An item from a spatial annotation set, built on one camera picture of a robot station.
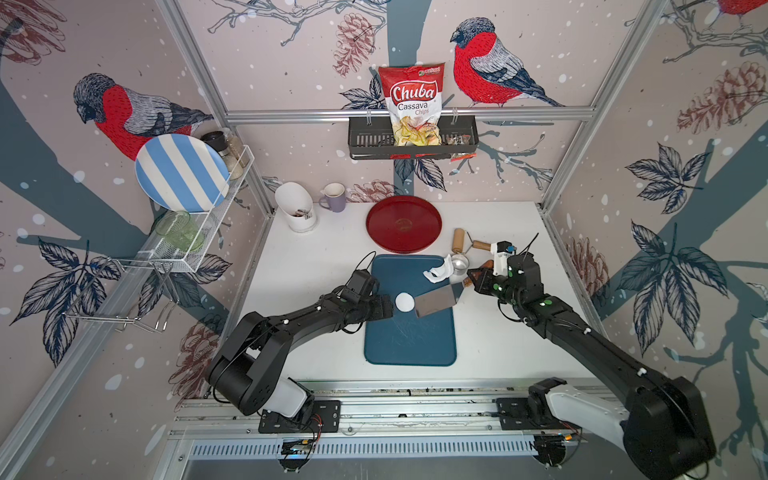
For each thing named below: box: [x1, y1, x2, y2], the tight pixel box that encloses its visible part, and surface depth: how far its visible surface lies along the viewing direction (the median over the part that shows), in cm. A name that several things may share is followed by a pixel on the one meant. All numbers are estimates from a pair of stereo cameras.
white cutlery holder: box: [275, 182, 317, 233], surface depth 112 cm
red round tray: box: [366, 194, 443, 254], surface depth 117 cm
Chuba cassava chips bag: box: [378, 63, 445, 147], surface depth 83 cm
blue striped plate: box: [135, 133, 230, 214], surface depth 74 cm
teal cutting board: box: [364, 254, 457, 367], surface depth 89 cm
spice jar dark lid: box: [200, 131, 229, 153], surface depth 81 cm
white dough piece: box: [423, 254, 454, 284], surface depth 102 cm
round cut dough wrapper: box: [395, 292, 415, 313], surface depth 95 cm
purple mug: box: [319, 182, 346, 213], surface depth 118 cm
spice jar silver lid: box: [223, 128, 246, 180], surface depth 86 cm
